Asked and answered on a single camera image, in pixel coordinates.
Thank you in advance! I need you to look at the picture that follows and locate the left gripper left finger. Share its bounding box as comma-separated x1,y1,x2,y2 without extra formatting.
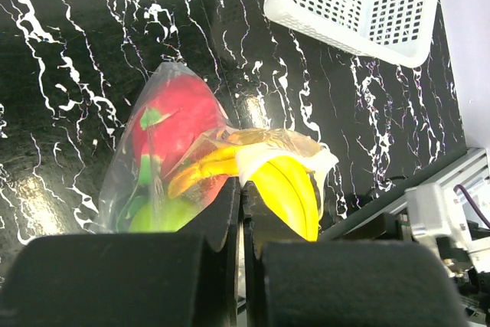
1,178,240,326

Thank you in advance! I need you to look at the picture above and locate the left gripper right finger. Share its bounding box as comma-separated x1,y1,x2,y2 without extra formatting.
241,182,467,326

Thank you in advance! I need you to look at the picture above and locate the green apple toy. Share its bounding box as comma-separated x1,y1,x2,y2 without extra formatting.
129,198,201,233

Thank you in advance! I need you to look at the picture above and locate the yellow banana bunch toy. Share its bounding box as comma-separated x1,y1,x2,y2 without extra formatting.
168,143,329,241

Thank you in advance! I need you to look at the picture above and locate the clear dotted zip top bag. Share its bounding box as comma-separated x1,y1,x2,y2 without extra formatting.
95,62,338,241

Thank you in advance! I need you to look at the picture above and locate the red dragon fruit toy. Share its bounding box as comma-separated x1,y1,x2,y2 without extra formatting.
116,74,227,230

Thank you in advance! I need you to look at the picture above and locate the white plastic basket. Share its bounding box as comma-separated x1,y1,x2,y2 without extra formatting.
263,0,438,68

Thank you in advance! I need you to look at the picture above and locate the black marble pattern mat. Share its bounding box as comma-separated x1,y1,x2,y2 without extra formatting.
1,0,466,274

